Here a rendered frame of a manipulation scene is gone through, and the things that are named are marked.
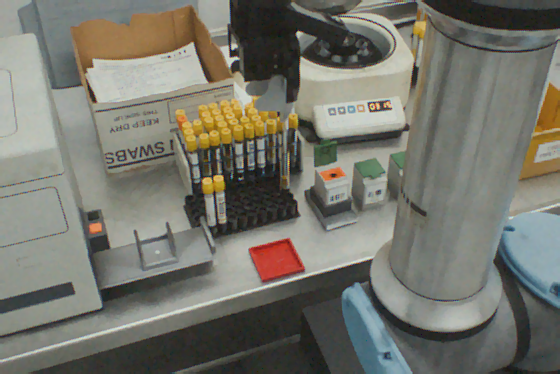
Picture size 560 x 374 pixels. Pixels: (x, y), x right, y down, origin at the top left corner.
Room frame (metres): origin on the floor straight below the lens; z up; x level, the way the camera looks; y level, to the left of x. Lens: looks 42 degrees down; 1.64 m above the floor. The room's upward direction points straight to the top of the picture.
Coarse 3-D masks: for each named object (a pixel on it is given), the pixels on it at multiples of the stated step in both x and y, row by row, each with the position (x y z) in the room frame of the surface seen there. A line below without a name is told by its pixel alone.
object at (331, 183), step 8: (320, 168) 0.82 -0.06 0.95; (328, 168) 0.82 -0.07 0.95; (336, 168) 0.82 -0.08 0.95; (320, 176) 0.80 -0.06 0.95; (328, 176) 0.80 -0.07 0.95; (336, 176) 0.80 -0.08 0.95; (344, 176) 0.80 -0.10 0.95; (320, 184) 0.80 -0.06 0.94; (328, 184) 0.79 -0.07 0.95; (336, 184) 0.79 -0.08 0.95; (344, 184) 0.79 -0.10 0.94; (320, 192) 0.80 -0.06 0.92; (328, 192) 0.78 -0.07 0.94; (336, 192) 0.78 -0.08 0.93; (344, 192) 0.79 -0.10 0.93; (328, 200) 0.78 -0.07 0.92; (336, 200) 0.78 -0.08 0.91
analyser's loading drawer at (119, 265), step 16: (144, 240) 0.69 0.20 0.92; (160, 240) 0.70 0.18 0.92; (176, 240) 0.70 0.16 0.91; (192, 240) 0.70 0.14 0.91; (208, 240) 0.68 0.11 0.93; (96, 256) 0.66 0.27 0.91; (112, 256) 0.66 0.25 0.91; (128, 256) 0.66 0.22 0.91; (144, 256) 0.64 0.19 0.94; (160, 256) 0.66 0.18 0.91; (176, 256) 0.65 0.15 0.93; (192, 256) 0.66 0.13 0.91; (208, 256) 0.66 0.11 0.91; (96, 272) 0.63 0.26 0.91; (112, 272) 0.63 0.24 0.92; (128, 272) 0.63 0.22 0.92; (144, 272) 0.63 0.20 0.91; (160, 272) 0.64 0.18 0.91
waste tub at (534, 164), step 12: (552, 84) 1.03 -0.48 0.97; (552, 96) 1.02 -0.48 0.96; (552, 108) 1.01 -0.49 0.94; (540, 120) 1.03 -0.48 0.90; (552, 120) 1.00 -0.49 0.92; (540, 132) 0.88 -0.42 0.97; (552, 132) 0.89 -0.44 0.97; (540, 144) 0.88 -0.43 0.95; (552, 144) 0.89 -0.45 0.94; (528, 156) 0.88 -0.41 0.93; (540, 156) 0.89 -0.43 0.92; (552, 156) 0.89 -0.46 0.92; (528, 168) 0.88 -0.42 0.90; (540, 168) 0.89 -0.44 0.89; (552, 168) 0.90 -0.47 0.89
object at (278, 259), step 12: (288, 240) 0.73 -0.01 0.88; (252, 252) 0.70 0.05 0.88; (264, 252) 0.71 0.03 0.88; (276, 252) 0.71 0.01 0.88; (288, 252) 0.71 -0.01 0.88; (264, 264) 0.68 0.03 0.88; (276, 264) 0.68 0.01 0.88; (288, 264) 0.68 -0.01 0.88; (300, 264) 0.68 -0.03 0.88; (264, 276) 0.66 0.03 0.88; (276, 276) 0.65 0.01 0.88
